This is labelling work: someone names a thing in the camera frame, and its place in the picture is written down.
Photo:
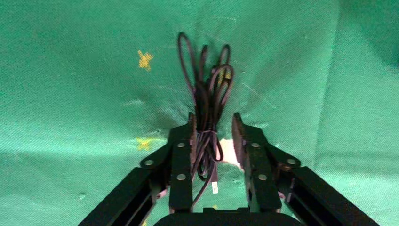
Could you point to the green table cloth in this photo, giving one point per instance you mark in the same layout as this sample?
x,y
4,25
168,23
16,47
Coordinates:
x,y
62,93

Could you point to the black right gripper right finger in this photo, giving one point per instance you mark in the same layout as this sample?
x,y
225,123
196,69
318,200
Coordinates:
x,y
260,168

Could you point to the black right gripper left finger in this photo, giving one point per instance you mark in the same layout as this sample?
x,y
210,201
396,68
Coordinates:
x,y
180,162

